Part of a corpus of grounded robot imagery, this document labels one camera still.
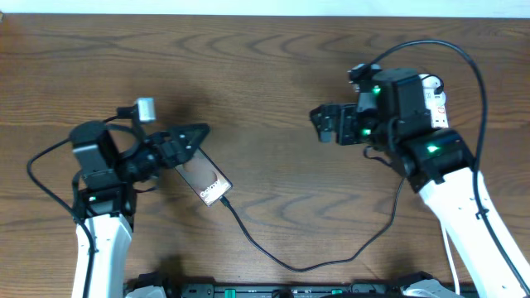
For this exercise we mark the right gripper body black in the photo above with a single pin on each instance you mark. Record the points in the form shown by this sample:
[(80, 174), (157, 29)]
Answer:
[(360, 127)]

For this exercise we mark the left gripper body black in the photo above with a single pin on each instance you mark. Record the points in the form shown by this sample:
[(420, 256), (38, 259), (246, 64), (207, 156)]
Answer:
[(150, 159)]

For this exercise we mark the white power strip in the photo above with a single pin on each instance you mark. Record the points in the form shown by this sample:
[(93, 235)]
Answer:
[(435, 99)]

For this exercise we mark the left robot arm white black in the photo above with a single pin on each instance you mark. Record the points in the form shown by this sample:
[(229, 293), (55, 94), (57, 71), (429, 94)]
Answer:
[(107, 204)]

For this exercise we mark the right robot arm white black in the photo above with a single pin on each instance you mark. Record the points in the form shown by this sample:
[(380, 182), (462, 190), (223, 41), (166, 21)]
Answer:
[(399, 114)]

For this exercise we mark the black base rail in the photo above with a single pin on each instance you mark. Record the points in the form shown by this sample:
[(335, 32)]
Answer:
[(156, 284)]

